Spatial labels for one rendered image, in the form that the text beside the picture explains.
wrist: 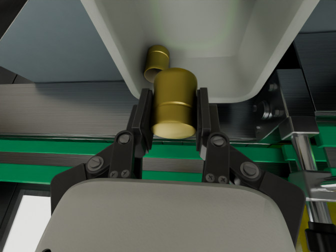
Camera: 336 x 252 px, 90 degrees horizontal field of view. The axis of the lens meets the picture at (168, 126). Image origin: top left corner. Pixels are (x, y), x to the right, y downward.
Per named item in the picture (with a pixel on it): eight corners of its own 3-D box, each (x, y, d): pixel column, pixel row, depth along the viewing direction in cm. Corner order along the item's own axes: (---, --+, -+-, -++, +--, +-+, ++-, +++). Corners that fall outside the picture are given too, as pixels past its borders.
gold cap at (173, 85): (150, 67, 12) (143, 121, 11) (198, 66, 12) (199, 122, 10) (157, 94, 16) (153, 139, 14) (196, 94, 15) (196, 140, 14)
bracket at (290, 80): (247, 105, 30) (252, 143, 27) (271, 68, 21) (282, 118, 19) (268, 105, 30) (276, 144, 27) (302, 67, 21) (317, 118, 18)
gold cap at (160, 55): (139, 76, 25) (142, 53, 26) (158, 86, 27) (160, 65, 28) (153, 63, 22) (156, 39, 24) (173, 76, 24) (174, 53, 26)
